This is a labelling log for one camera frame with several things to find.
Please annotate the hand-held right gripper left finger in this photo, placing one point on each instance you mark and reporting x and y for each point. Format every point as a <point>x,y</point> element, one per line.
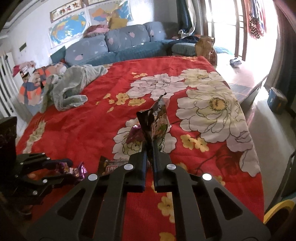
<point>142,169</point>

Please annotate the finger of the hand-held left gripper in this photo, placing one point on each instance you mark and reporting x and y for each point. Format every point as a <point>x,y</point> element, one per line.
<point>34,162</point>
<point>41,185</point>

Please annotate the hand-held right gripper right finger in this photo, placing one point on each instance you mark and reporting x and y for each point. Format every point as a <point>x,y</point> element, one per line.
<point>156,168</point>

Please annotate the purple candy wrapper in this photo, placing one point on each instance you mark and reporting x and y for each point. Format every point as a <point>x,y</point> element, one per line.
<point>76,171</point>
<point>135,135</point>

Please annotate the dark snack wrapper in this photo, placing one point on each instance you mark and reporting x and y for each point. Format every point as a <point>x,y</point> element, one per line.
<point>157,122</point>

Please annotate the brown snack wrapper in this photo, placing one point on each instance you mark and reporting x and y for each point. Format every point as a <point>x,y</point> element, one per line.
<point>108,166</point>

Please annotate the white railing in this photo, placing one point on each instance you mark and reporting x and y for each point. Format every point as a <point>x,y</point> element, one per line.
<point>9,88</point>

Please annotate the orange patchwork blanket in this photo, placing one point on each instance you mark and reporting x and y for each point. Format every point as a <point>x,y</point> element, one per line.
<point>34,85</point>

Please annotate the red floral blanket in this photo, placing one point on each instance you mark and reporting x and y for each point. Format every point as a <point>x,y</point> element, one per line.
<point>92,120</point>

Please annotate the pink cloth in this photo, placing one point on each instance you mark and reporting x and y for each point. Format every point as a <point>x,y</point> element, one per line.
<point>20,68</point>

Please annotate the grey cloth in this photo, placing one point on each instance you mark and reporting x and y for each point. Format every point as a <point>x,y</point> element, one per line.
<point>69,85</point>

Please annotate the teal cushion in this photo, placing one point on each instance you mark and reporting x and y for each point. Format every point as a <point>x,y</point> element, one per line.
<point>58,54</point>

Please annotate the world map poster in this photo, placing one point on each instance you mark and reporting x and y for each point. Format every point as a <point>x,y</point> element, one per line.
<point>67,27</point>

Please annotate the wooden coffee table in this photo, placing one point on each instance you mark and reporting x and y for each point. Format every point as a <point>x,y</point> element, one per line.
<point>245,76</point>

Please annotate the yellow-rimmed black bin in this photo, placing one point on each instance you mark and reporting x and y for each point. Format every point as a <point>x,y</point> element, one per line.
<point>277,207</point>

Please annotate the brown paper bag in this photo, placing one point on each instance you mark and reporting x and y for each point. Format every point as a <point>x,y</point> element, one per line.
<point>203,46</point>

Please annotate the small blue packet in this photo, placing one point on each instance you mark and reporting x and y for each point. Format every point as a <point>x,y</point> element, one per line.
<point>235,62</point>

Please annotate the blue patterned sofa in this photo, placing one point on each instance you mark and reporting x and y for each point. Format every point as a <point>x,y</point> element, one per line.
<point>129,37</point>

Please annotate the dark blue clothes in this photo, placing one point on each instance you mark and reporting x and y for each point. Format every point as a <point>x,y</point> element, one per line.
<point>185,38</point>

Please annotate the blue round stool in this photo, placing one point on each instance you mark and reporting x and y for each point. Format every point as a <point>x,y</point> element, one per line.
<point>276,100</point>

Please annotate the pink clothes pile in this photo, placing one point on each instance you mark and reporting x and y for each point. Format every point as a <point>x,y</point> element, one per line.
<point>96,30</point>

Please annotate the framed calligraphy picture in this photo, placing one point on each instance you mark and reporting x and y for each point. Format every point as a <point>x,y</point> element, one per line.
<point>67,10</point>
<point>99,1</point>

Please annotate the yellow pillow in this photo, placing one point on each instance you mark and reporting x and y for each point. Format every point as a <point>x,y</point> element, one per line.
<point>118,23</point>

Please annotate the dark blue curtain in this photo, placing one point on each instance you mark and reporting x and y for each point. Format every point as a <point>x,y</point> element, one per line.
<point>186,16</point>

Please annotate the country map poster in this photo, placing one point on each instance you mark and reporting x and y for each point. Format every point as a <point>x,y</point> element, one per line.
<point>101,12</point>

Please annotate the hanging clothes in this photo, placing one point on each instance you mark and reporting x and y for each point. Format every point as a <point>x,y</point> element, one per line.
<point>255,20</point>

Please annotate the brown curtain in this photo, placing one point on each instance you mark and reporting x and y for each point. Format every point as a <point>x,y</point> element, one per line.
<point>286,46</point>

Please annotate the green wall sign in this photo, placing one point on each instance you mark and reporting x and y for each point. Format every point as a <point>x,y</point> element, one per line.
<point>22,46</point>

